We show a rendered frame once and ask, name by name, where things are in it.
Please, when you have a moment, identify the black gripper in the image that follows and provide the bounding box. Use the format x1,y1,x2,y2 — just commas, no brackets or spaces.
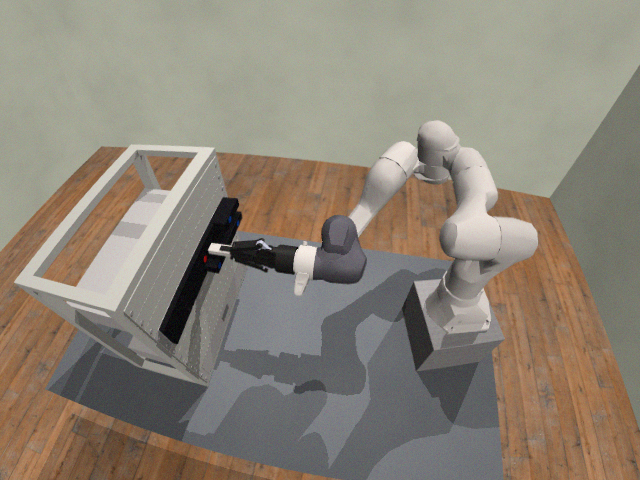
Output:
208,238,298,275

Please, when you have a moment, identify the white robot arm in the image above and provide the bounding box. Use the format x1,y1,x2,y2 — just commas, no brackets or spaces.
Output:
293,120,538,334

